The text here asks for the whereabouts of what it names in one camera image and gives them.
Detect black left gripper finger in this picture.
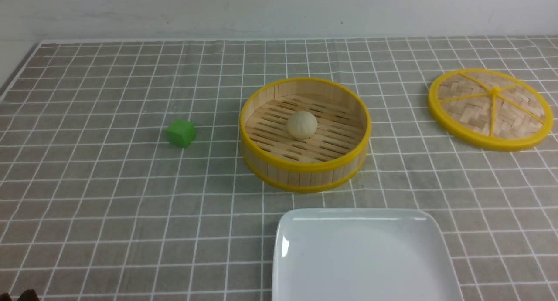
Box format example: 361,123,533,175
17,289,40,301

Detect white square plate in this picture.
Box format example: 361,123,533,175
271,208,463,301

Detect white steamed bun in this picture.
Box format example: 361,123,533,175
286,111,318,139

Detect grey checked tablecloth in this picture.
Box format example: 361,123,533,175
0,36,558,301

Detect green cube block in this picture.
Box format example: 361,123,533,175
166,119,197,148

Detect bamboo steamer basket yellow rims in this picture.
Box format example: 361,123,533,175
239,77,371,193

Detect bamboo steamer lid yellow rim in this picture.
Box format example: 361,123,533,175
427,68,554,152

